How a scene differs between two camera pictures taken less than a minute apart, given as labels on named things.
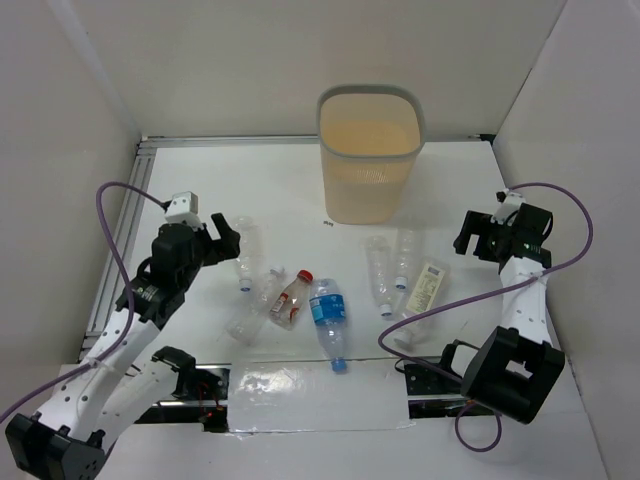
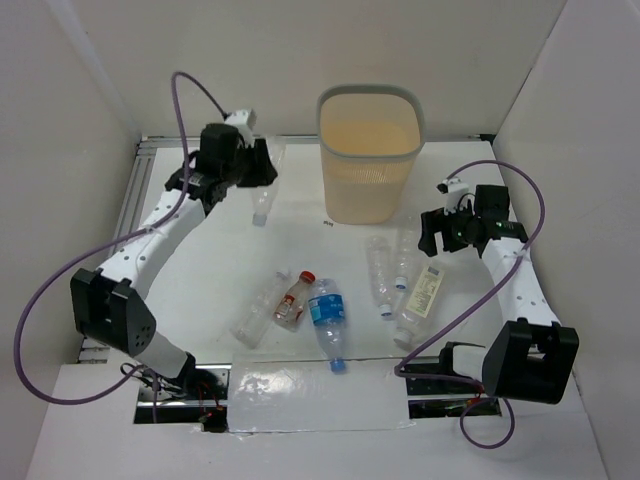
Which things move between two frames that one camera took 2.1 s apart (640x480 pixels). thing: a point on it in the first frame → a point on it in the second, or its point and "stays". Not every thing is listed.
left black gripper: (211, 245) → (257, 167)
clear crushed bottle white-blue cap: (380, 261) stays
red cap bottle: (287, 307) stays
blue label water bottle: (327, 301) stays
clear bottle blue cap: (250, 246) → (263, 196)
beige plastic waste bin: (370, 137) stays
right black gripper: (478, 223) → (436, 221)
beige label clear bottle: (426, 291) stays
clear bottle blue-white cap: (409, 246) stays
